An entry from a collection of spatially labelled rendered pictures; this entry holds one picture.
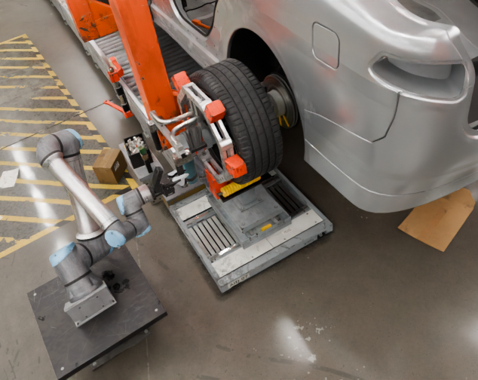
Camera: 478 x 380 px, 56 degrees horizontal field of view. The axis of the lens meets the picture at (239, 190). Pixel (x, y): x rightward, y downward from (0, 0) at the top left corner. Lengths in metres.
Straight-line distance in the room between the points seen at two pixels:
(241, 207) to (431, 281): 1.21
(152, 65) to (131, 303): 1.31
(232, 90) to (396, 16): 0.90
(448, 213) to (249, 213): 1.29
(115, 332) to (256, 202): 1.15
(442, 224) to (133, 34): 2.19
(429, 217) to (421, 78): 1.55
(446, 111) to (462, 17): 1.50
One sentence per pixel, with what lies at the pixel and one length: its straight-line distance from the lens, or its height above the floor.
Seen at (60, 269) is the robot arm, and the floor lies 0.57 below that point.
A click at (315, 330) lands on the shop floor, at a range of 2.62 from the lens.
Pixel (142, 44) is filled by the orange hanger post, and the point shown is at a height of 1.24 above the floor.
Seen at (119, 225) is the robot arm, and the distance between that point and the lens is 2.17.
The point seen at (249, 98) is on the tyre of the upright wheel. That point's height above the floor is 1.11.
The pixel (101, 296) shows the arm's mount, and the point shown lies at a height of 0.41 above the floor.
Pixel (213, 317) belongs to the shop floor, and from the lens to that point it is 2.71.
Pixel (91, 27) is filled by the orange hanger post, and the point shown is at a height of 0.63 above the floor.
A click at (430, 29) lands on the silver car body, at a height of 1.63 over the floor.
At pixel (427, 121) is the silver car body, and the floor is 1.32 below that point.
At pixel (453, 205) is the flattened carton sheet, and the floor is 0.01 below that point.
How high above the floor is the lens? 2.35
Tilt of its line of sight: 45 degrees down
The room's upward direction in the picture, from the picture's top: 10 degrees counter-clockwise
